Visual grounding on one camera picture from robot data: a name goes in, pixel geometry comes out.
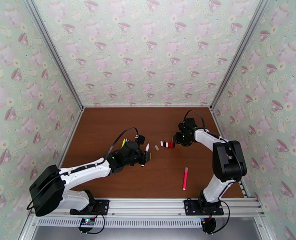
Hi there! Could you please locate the thin black wire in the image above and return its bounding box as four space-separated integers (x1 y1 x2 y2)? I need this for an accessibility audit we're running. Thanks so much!
87 214 106 235
213 200 231 234

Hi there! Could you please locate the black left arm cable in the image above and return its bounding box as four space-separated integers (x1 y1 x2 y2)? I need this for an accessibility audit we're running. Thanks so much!
26 127 139 212

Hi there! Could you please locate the pink highlighter pen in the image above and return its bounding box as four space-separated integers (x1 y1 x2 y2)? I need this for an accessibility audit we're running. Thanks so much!
182 166 189 192

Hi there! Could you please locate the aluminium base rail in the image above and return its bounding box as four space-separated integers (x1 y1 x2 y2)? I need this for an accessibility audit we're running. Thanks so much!
29 197 266 218

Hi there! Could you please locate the perforated metal strip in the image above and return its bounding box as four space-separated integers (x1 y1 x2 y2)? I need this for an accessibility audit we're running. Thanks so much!
36 218 206 228

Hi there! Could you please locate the small controller board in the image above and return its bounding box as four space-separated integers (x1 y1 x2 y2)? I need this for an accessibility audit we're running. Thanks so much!
78 216 96 234
201 217 217 235

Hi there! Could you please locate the aluminium frame post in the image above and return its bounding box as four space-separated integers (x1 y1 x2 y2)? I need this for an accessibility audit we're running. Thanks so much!
209 0 275 111
21 0 85 110

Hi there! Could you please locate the aluminium side rail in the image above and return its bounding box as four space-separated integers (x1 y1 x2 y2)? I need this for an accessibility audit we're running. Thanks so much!
55 108 85 170
210 108 249 198

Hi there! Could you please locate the aluminium back rail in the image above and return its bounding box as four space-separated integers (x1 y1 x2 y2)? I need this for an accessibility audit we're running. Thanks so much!
84 105 211 108

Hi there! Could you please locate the aluminium frame leg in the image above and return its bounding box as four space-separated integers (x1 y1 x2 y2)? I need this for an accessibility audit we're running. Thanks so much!
18 215 38 240
255 214 273 240

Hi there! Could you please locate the black whiteboard marker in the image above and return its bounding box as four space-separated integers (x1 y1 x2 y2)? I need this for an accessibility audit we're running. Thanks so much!
141 142 150 168

